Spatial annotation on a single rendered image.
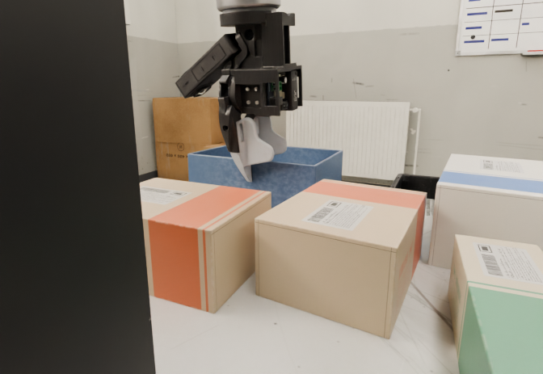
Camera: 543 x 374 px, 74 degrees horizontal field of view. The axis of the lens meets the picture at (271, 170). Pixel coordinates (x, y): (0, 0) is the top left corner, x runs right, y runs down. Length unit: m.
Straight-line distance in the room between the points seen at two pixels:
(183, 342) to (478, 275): 0.22
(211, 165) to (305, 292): 0.27
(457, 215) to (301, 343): 0.21
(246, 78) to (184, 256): 0.21
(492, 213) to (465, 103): 2.61
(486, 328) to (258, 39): 0.35
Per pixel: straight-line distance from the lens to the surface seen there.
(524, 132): 3.05
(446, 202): 0.41
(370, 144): 2.96
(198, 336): 0.31
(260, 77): 0.42
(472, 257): 0.32
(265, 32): 0.43
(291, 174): 0.47
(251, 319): 0.32
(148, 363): 0.18
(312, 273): 0.31
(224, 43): 0.45
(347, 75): 3.09
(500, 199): 0.40
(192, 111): 3.26
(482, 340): 0.23
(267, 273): 0.33
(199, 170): 0.54
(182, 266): 0.32
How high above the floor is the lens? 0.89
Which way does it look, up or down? 13 degrees down
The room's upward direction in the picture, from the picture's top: straight up
